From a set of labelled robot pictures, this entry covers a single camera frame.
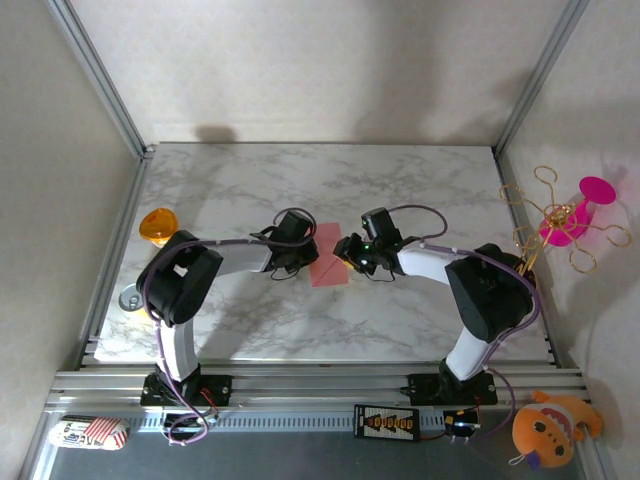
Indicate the pink square paper sheet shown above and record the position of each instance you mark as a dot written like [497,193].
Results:
[325,270]

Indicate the orange plastic cup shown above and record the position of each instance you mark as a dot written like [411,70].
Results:
[155,226]

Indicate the yellow drink can silver lid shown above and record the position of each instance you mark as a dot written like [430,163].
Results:
[129,299]

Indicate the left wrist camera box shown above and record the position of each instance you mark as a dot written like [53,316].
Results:
[292,227]

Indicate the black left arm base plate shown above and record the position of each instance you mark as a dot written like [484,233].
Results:
[220,387]

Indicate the black charging board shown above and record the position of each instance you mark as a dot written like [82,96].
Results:
[385,424]

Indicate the black power connector box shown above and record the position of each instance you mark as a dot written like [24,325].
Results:
[457,420]

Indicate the orange plush fish toy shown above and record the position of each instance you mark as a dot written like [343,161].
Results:
[545,430]

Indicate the aluminium frame post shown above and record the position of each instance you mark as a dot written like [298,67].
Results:
[540,75]
[104,80]

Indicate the red striped snack bag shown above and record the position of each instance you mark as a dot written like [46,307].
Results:
[100,432]

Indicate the aluminium frame rail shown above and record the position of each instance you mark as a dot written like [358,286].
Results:
[320,385]

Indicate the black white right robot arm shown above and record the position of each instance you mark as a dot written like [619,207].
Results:
[490,295]

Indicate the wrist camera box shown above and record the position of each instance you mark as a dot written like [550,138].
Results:
[381,225]
[292,227]

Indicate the aluminium side rail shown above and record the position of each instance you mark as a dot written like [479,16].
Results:
[515,197]
[114,260]

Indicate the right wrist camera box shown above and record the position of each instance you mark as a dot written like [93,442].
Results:
[381,225]

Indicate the grey metal sheet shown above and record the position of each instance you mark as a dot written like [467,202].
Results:
[300,460]

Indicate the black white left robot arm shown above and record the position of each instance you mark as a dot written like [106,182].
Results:
[175,280]

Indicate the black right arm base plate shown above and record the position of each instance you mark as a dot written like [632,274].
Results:
[422,387]

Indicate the pink plastic goblet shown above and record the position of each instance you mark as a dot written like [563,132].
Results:
[597,191]

